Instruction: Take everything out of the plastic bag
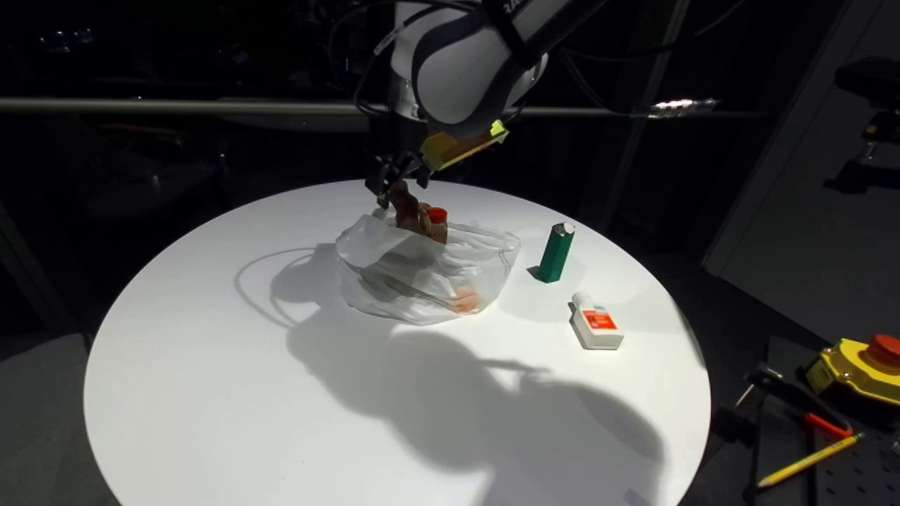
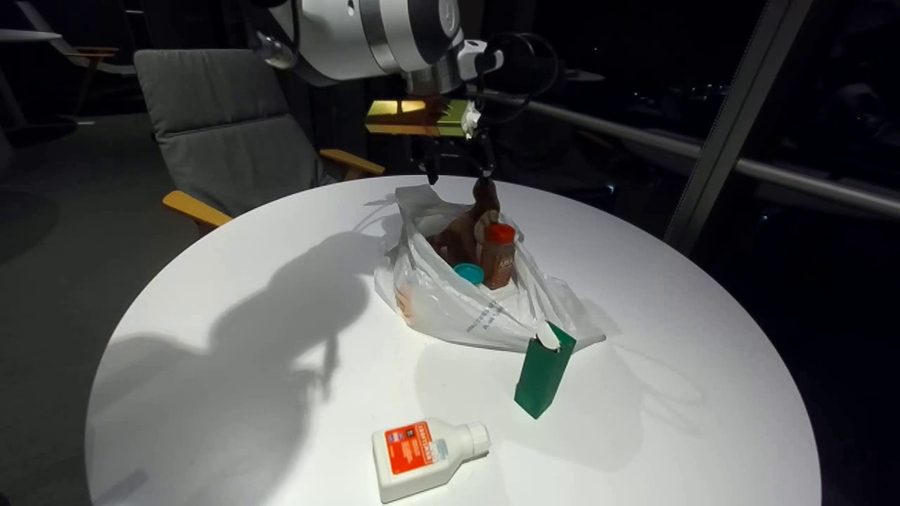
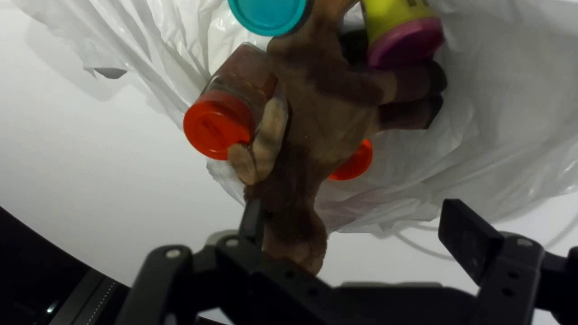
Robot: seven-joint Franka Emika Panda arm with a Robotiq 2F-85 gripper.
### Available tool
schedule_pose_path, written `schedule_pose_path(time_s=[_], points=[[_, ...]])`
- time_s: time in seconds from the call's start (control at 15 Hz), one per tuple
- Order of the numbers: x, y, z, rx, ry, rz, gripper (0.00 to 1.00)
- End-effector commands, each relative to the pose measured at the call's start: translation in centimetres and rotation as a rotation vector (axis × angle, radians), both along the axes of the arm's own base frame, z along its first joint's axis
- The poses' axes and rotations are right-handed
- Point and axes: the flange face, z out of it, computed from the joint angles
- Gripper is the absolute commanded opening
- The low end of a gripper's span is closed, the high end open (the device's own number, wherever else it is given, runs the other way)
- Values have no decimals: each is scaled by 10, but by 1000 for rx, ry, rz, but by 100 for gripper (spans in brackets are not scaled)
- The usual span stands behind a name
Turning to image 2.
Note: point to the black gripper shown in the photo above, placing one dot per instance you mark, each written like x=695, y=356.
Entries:
x=457, y=147

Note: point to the spice jar red lid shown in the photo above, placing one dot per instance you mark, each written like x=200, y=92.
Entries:
x=501, y=256

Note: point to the white bottle orange label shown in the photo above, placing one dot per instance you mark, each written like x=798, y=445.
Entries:
x=422, y=459

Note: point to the translucent white plastic bag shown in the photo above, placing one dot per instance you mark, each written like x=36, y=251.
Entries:
x=450, y=305

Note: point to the grey chair wooden armrests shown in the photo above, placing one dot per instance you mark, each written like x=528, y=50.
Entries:
x=225, y=130

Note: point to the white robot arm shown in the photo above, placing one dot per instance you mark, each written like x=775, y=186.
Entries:
x=374, y=38

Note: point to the grey vertical window post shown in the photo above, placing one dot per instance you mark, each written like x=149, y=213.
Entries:
x=736, y=123

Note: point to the yellowish wrist camera box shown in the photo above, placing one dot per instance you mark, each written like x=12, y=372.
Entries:
x=422, y=117

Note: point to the horizontal metal railing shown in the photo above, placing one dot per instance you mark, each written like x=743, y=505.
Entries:
x=748, y=169

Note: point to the green bottle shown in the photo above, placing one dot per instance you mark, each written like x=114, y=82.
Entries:
x=542, y=374

